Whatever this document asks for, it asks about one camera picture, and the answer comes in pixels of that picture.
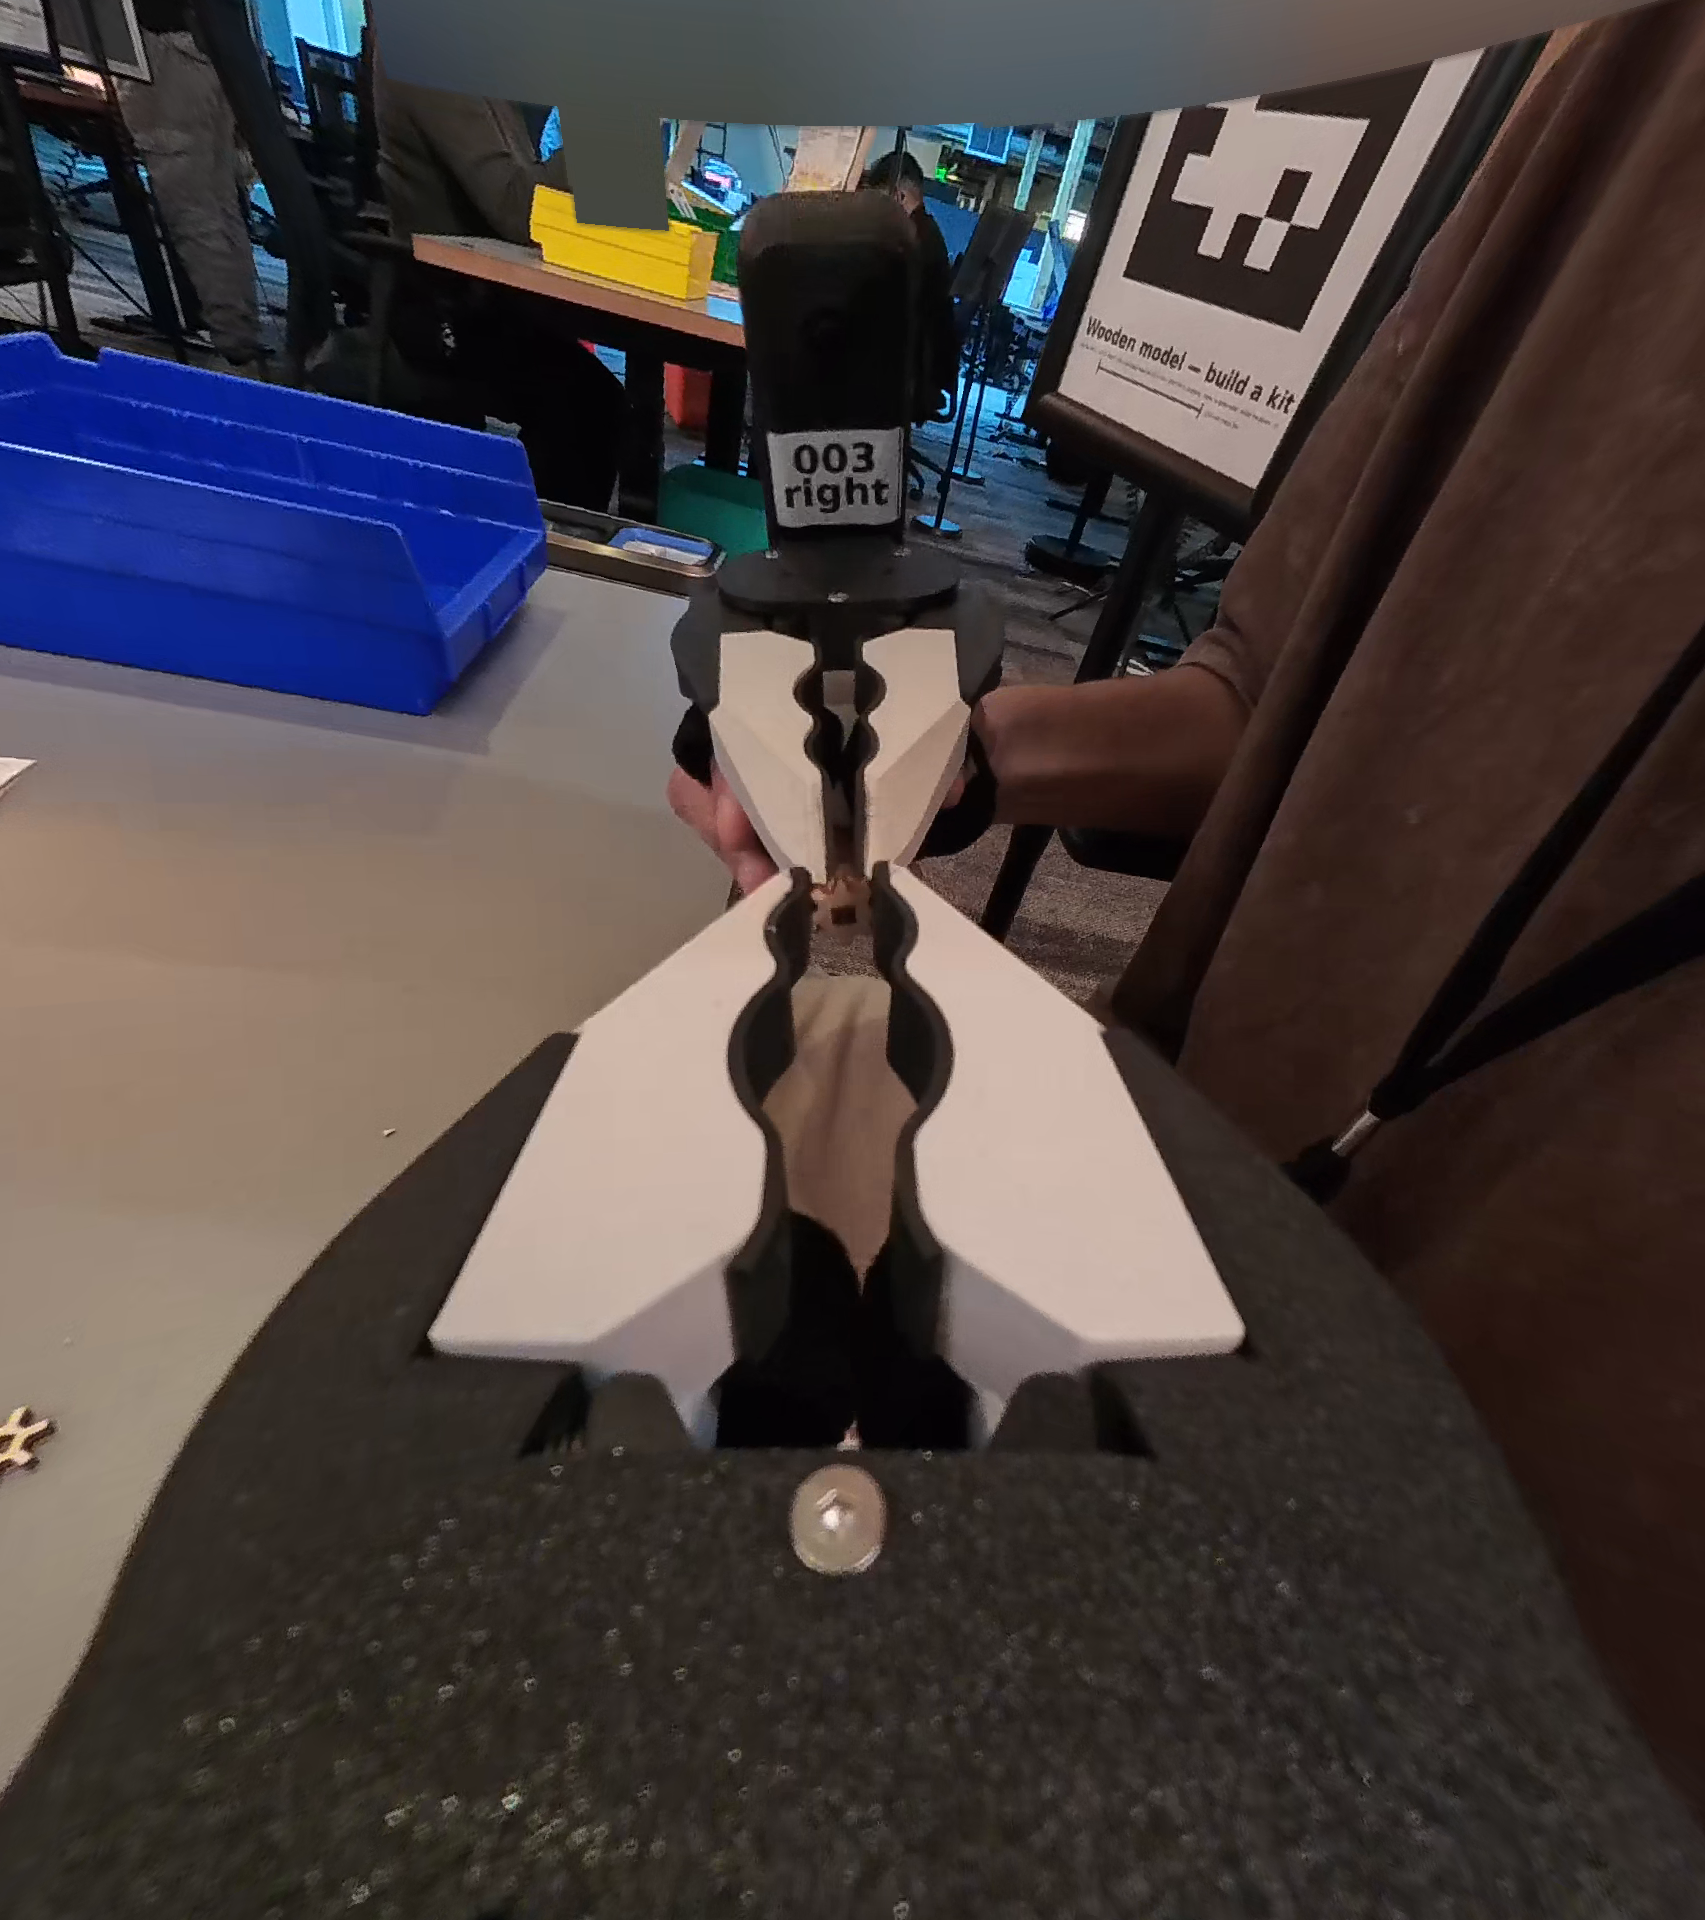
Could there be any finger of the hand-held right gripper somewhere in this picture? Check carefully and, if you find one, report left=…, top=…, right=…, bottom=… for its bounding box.
left=845, top=623, right=976, bottom=873
left=708, top=631, right=854, bottom=881

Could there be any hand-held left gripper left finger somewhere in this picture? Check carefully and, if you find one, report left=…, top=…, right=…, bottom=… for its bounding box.
left=426, top=867, right=816, bottom=1443

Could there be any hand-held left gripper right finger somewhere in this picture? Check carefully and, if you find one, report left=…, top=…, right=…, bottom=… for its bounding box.
left=866, top=863, right=1246, bottom=1434

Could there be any person's right forearm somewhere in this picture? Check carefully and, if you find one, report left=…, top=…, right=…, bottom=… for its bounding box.
left=973, top=661, right=1263, bottom=847

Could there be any person's right hand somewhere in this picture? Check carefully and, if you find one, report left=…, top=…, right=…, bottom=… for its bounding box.
left=664, top=756, right=795, bottom=898

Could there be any small green bin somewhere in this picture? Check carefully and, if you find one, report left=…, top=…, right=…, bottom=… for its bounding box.
left=662, top=461, right=772, bottom=553

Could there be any grey tray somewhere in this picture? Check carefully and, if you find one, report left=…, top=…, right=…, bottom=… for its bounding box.
left=543, top=501, right=729, bottom=583

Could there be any wooden table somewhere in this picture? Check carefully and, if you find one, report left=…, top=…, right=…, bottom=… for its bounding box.
left=411, top=230, right=751, bottom=523

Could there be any yellow plastic bin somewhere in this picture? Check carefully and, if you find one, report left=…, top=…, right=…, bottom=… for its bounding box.
left=529, top=181, right=721, bottom=305

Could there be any black easel stand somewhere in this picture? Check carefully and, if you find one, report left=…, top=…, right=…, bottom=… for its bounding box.
left=978, top=477, right=1246, bottom=942

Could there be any large marker poster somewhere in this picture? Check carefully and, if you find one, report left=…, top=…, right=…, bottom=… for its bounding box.
left=1022, top=48, right=1533, bottom=508

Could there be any blue plastic bin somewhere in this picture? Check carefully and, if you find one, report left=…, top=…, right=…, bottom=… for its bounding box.
left=0, top=330, right=551, bottom=721

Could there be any person's brown shirt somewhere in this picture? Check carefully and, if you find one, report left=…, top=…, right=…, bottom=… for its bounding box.
left=1115, top=0, right=1705, bottom=1920

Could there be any black lanyard strap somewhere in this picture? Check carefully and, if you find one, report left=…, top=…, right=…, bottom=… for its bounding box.
left=1285, top=494, right=1705, bottom=1207

